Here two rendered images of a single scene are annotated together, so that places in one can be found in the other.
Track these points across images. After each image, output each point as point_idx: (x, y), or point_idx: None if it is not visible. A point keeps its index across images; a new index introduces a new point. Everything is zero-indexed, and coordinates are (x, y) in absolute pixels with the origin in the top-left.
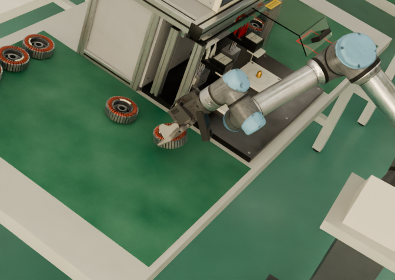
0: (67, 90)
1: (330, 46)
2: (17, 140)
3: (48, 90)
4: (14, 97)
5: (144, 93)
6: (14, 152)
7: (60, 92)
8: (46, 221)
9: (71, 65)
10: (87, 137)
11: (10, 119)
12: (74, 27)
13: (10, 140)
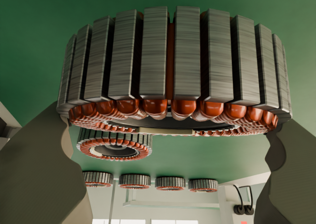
0: (133, 160)
1: None
2: (259, 164)
3: (150, 165)
4: (185, 171)
5: (4, 119)
6: None
7: (142, 162)
8: None
9: (83, 164)
10: (223, 140)
11: (223, 169)
12: None
13: (260, 166)
